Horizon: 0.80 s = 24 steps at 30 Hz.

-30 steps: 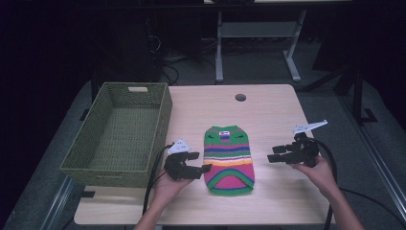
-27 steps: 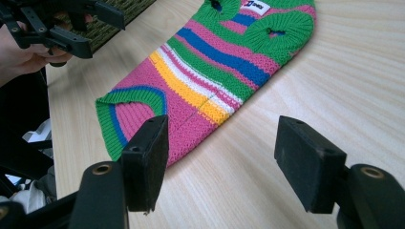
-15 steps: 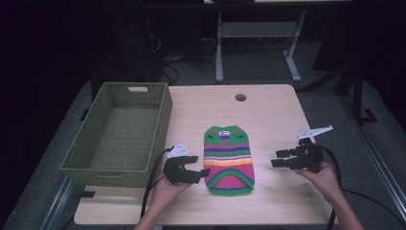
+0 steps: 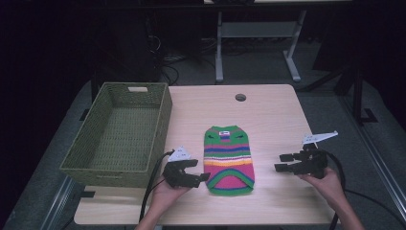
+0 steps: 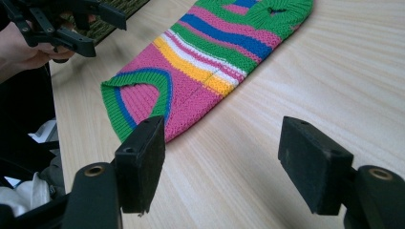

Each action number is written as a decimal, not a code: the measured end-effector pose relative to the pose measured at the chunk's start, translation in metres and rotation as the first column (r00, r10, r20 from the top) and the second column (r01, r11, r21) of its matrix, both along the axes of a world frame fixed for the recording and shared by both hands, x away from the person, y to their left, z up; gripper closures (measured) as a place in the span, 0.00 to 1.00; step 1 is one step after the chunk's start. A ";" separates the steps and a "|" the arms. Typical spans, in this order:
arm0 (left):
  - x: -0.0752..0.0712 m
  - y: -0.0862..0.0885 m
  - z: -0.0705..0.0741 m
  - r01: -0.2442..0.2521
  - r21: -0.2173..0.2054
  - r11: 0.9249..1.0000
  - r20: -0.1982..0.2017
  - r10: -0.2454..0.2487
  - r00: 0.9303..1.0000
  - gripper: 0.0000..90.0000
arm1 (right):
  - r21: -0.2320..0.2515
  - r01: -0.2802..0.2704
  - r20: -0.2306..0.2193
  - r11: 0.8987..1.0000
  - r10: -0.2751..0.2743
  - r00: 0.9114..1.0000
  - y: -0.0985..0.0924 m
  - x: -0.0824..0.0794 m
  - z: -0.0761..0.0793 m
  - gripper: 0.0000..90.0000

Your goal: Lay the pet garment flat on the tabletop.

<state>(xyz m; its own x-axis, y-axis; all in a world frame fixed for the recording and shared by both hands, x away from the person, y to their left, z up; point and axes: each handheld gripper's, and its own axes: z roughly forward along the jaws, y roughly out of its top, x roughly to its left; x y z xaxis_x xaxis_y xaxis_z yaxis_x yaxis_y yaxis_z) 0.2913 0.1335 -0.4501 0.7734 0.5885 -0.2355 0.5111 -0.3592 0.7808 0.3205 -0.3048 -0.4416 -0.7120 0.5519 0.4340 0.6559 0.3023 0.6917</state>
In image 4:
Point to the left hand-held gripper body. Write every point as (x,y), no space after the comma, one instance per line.
(178,179)

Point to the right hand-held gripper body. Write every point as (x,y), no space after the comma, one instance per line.
(314,163)

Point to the striped knitted pet sweater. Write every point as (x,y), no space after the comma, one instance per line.
(228,153)

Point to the person's left hand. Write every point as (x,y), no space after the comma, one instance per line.
(166,195)

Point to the person's right hand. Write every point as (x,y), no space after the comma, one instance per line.
(328,187)

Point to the green woven basket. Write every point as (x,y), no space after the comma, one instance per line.
(121,134)

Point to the black metal stand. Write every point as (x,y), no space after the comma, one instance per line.
(357,96)

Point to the black computer tower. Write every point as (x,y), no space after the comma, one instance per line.
(134,57)

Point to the metal floor rail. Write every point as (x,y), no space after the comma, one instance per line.
(59,204)
(376,153)

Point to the grey metal frame desk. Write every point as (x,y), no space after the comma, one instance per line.
(255,30)

